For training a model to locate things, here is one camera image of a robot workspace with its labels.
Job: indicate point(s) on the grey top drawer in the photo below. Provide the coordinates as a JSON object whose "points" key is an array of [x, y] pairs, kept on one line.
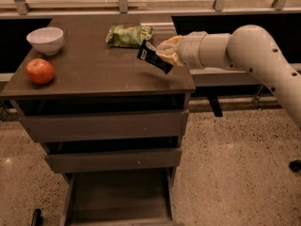
{"points": [[97, 127]]}

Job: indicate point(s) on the green chip bag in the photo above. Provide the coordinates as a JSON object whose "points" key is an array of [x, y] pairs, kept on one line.
{"points": [[128, 37]]}

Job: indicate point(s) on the grey open bottom drawer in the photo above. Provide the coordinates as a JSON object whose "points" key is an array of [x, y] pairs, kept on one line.
{"points": [[135, 197]]}

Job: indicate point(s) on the black object right floor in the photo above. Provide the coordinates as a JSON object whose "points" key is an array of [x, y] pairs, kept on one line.
{"points": [[295, 165]]}

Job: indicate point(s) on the long grey bench ledge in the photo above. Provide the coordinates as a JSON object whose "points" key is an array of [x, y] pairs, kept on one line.
{"points": [[225, 77]]}

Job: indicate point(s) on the white ceramic bowl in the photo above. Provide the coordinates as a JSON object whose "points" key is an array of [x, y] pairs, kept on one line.
{"points": [[46, 40]]}

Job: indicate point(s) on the grey middle drawer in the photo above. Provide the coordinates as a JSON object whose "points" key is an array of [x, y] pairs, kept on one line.
{"points": [[120, 160]]}

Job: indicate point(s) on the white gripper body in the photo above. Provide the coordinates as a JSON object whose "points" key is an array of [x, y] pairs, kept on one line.
{"points": [[188, 51]]}

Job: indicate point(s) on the black object bottom left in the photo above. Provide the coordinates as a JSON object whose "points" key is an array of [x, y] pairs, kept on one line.
{"points": [[36, 218]]}

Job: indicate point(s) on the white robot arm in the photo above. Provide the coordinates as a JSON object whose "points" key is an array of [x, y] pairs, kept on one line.
{"points": [[250, 49]]}

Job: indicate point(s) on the grey drawer cabinet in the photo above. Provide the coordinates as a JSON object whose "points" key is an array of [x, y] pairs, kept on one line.
{"points": [[85, 43]]}

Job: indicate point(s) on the red apple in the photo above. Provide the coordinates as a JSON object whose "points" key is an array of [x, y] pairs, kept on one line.
{"points": [[39, 71]]}

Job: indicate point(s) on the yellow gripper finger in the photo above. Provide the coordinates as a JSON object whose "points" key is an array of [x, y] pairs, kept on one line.
{"points": [[171, 59], [170, 45]]}

